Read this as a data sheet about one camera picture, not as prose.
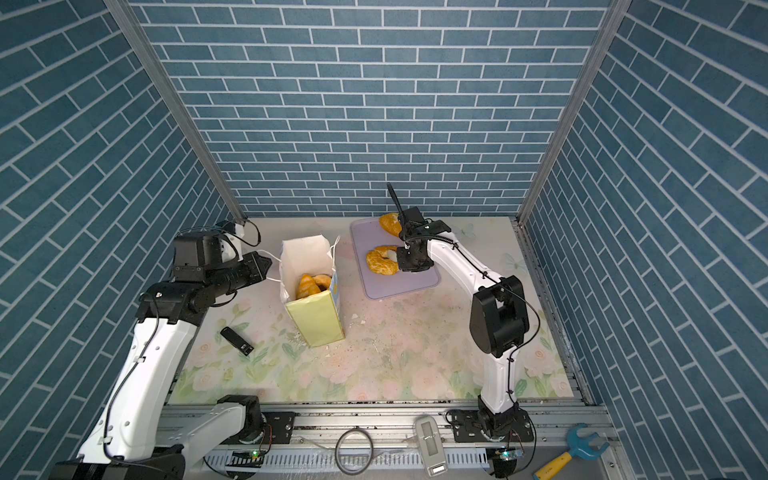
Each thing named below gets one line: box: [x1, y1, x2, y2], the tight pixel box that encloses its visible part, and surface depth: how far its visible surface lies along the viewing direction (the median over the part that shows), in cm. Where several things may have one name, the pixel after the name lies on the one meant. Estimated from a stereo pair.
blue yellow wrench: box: [533, 423, 610, 480], surface depth 71 cm
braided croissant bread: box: [296, 273, 321, 299], surface depth 91 cm
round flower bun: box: [366, 246, 399, 275], surface depth 104 cm
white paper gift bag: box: [280, 234, 346, 347], surface depth 82 cm
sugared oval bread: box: [379, 213, 402, 238], surface depth 116 cm
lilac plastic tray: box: [350, 217, 440, 300], surface depth 103 cm
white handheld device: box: [416, 415, 449, 477], surface depth 70 cm
